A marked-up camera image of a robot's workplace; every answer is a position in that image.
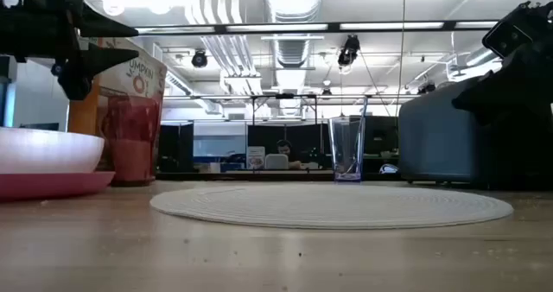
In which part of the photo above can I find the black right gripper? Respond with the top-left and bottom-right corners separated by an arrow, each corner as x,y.
451,36 -> 553,124

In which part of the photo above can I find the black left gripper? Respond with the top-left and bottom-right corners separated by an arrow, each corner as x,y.
0,0 -> 141,102

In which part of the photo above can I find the orange pumpkin cereal box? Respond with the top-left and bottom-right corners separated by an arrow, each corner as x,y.
67,36 -> 168,181

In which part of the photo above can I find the pale pink plastic bowl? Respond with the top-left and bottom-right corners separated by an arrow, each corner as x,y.
0,126 -> 105,175

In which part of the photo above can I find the pink faceted plastic tumbler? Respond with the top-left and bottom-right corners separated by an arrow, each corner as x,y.
101,95 -> 162,187

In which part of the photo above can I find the magenta plastic plate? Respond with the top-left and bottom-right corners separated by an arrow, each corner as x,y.
0,170 -> 116,202

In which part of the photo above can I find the black ceiling spotlight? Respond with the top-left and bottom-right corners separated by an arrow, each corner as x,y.
337,34 -> 361,67
416,79 -> 437,95
191,49 -> 209,69

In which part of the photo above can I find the black two-slot toaster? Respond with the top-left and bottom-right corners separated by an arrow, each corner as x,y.
397,78 -> 553,192

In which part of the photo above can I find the dark computer monitor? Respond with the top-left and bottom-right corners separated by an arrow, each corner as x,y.
19,122 -> 60,132

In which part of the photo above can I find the black office partition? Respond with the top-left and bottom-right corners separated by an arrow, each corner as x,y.
157,121 -> 195,173

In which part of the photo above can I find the clear drinking glass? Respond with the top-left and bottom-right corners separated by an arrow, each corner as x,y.
327,115 -> 366,184

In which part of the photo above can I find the white round woven placemat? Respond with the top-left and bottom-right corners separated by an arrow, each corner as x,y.
149,183 -> 514,231

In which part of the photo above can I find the black overhead light bar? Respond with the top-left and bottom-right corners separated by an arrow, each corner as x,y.
133,21 -> 498,36

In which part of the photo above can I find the person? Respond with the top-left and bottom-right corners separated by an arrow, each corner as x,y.
276,139 -> 303,170

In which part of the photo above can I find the white printed sign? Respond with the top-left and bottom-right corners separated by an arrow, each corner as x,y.
246,146 -> 266,170

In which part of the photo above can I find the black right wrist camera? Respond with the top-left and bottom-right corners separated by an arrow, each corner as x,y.
482,2 -> 545,60

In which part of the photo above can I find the silver ceiling air duct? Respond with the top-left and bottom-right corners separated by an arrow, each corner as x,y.
264,0 -> 324,68

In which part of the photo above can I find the black metal table frame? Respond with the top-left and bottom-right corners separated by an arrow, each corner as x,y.
155,170 -> 401,182

